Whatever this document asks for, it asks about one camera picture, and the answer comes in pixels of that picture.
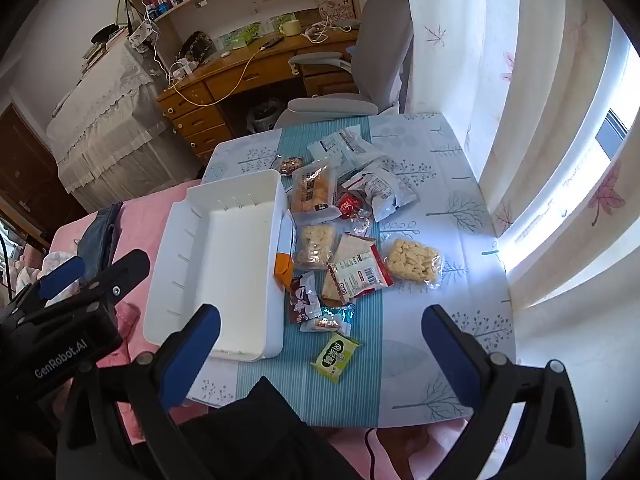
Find black floral bag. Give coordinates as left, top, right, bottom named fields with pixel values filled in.
left=176, top=30, right=217, bottom=63

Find small blue snack packet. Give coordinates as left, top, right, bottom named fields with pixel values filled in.
left=299, top=302, right=357, bottom=336

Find white power strip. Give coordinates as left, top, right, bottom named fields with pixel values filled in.
left=170, top=57, right=201, bottom=81

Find wooden desk with drawers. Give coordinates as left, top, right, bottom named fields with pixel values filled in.
left=156, top=30, right=361, bottom=166

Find white leaf-print curtain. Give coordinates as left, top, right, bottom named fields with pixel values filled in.
left=400, top=0, right=640, bottom=311

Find clear walnut snack packet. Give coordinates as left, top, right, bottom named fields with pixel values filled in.
left=272, top=156, right=306, bottom=177

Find white charger cable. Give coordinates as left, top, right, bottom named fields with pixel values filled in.
left=304, top=15, right=358, bottom=43

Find clear pale puffs packet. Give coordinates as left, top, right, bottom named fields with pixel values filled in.
left=381, top=237, right=445, bottom=290
left=292, top=222, right=337, bottom=271

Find white lace cover cloth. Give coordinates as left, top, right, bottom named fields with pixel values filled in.
left=46, top=42, right=193, bottom=211

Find pale blue snack packet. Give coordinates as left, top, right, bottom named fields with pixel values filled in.
left=306, top=125, right=385, bottom=168

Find clear bread packet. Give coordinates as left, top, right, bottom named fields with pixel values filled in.
left=290, top=160, right=343, bottom=225

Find black cable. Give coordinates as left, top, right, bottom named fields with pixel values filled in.
left=362, top=427, right=381, bottom=480

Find blue jeans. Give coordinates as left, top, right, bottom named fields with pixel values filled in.
left=79, top=201, right=123, bottom=281

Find brown wooden door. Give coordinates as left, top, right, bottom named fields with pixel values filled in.
left=0, top=102, right=86, bottom=241

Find grey office chair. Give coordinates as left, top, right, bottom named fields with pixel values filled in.
left=274, top=0, right=416, bottom=131

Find green snack packet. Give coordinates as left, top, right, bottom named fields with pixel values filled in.
left=310, top=331, right=362, bottom=383

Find white plastic storage bin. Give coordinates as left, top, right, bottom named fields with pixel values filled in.
left=143, top=169, right=288, bottom=361

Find brown snack packet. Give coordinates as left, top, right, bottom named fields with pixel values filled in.
left=287, top=274, right=323, bottom=325

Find pink blanket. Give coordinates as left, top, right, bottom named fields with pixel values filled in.
left=0, top=180, right=481, bottom=480

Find printed tree tablecloth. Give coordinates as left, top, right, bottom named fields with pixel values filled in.
left=185, top=112, right=518, bottom=428

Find black hat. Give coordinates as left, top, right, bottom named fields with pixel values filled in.
left=90, top=24, right=126, bottom=46

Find triangular sandwich packet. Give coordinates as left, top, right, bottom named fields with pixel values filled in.
left=320, top=232, right=396, bottom=306

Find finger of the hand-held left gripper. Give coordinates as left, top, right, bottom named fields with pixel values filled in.
left=15, top=255, right=86, bottom=308
left=47, top=249, right=152, bottom=317

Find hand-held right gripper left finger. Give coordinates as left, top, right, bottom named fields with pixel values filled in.
left=56, top=304, right=223, bottom=480

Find white printed canvas bag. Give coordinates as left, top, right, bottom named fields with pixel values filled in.
left=317, top=0, right=357, bottom=23

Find yellow cable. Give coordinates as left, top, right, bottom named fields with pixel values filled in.
left=170, top=40, right=276, bottom=106

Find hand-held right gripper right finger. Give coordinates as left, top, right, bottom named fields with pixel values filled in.
left=421, top=304, right=588, bottom=480

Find black cloth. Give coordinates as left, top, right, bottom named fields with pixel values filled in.
left=180, top=375, right=371, bottom=480

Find white red-print snack packet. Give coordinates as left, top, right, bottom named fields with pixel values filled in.
left=345, top=157, right=418, bottom=223

